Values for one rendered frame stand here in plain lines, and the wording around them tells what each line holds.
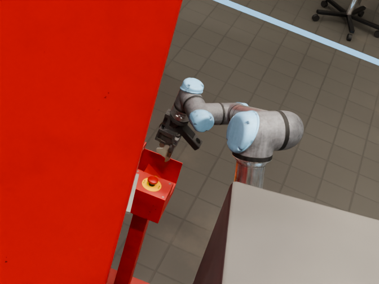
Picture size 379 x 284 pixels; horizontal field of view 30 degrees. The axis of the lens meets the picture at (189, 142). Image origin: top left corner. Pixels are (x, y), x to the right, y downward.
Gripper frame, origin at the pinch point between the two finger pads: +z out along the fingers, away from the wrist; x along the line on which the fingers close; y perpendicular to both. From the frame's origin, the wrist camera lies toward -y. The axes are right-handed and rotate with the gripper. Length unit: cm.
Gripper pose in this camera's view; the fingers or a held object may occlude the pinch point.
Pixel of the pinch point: (168, 159)
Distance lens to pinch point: 261.8
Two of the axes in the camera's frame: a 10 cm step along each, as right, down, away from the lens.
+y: -9.1, -4.2, 0.3
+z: -3.2, 7.3, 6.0
